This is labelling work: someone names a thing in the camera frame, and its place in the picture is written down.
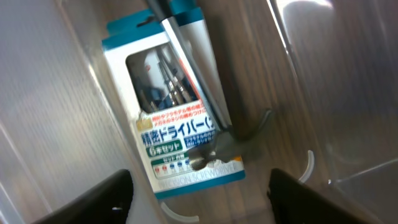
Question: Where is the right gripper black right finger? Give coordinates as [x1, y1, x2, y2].
[267, 169, 373, 224]

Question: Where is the blue white screwdriver set box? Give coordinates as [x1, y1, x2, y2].
[102, 1, 245, 199]

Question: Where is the small black handled claw hammer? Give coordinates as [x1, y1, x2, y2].
[146, 0, 272, 171]

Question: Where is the clear plastic storage container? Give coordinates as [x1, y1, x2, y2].
[1, 1, 397, 223]

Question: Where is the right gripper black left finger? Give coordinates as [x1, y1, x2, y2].
[36, 169, 134, 224]

